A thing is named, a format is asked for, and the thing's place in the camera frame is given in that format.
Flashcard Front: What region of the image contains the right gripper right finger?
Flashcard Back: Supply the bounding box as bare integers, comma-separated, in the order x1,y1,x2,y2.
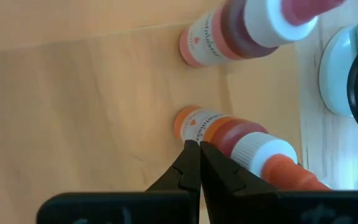
201,141,358,224

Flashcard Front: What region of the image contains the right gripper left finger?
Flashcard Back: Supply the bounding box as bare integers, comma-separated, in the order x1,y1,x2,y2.
37,140,201,224

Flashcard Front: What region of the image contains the orange cap food coloring bottle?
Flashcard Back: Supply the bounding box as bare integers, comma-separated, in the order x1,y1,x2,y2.
173,105,332,191

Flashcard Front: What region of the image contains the pink cap food coloring bottle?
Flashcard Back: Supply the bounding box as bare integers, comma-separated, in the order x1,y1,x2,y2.
178,0,346,68

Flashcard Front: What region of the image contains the white spot lamp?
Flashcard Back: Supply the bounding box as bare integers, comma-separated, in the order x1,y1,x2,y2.
318,17,358,147

